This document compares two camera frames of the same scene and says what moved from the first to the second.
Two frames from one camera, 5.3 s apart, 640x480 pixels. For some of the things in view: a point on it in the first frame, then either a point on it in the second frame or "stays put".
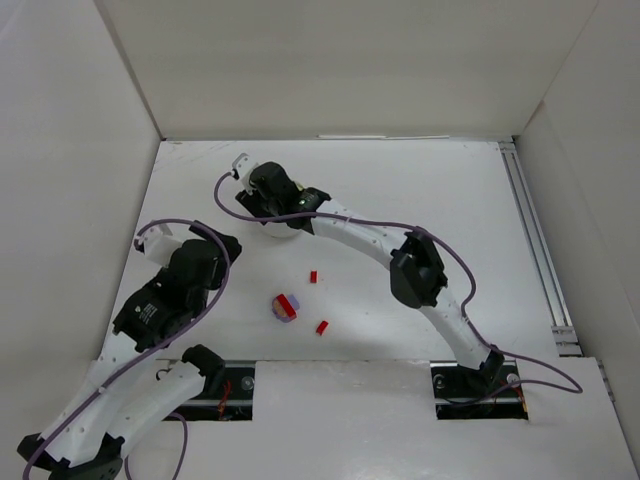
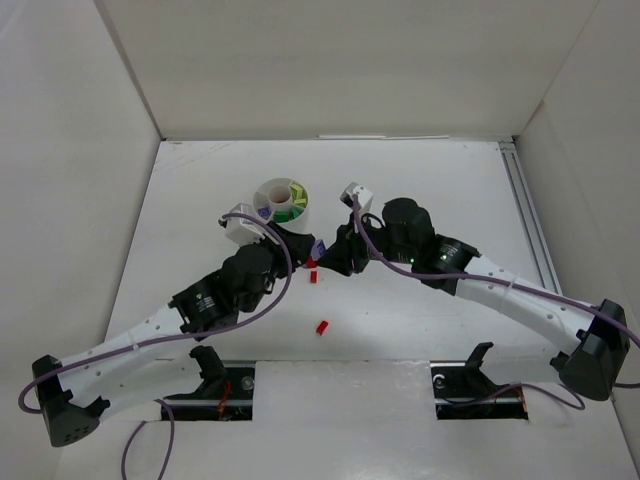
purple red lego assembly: [285, 308] -> [317, 251]
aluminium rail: [562, 326] stays put
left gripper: [215, 240] -> [292, 245]
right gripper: [255, 205] -> [345, 251]
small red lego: [320, 329] stays put
